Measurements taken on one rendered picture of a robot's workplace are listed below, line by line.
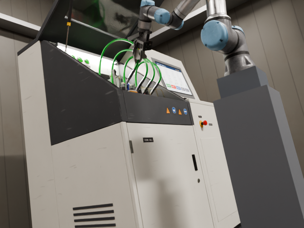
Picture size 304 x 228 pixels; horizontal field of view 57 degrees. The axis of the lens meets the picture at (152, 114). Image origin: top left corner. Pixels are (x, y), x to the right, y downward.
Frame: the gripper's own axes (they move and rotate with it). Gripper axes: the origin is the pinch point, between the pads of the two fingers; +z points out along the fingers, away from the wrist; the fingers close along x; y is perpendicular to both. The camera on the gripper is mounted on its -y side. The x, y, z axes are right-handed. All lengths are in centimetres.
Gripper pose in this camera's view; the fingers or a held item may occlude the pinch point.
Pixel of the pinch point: (137, 60)
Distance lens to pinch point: 173.8
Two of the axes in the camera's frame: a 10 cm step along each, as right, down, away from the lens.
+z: -1.6, 8.6, 4.8
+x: 7.2, -2.3, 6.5
